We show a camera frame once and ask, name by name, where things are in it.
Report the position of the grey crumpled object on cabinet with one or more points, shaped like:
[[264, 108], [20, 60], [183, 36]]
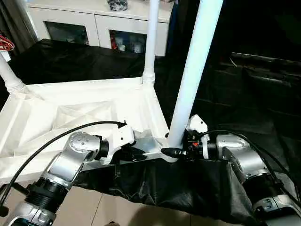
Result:
[[117, 4]]

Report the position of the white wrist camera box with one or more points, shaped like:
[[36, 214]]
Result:
[[122, 139], [198, 124]]

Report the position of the small white cup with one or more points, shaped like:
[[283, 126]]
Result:
[[121, 47]]

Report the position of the black work mat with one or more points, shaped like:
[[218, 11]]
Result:
[[94, 61]]

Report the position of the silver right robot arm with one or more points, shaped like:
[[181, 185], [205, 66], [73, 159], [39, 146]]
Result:
[[247, 160]]

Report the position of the black flat monitor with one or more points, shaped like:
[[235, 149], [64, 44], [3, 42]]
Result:
[[265, 60]]

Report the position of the white plastic table leg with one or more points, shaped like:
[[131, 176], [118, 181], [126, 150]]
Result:
[[10, 75], [195, 58], [151, 35]]

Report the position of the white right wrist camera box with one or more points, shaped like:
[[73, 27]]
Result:
[[198, 124]]

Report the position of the white plastic bin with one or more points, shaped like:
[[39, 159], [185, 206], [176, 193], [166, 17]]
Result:
[[4, 56]]

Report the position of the red bottle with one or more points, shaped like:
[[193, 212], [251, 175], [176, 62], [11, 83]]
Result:
[[114, 42]]

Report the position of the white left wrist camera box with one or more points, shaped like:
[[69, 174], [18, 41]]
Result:
[[122, 139]]

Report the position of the grey curtain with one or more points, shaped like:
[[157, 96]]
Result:
[[16, 23]]

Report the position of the white plastic table top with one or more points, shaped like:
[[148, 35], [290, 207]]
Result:
[[70, 101]]

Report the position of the white sideboard cabinet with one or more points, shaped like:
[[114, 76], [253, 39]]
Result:
[[94, 23]]

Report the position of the black speaker cabinet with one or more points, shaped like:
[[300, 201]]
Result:
[[178, 23]]

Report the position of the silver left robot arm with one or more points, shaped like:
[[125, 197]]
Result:
[[68, 164]]

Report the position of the white patterned jug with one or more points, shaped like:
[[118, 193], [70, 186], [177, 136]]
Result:
[[137, 47]]

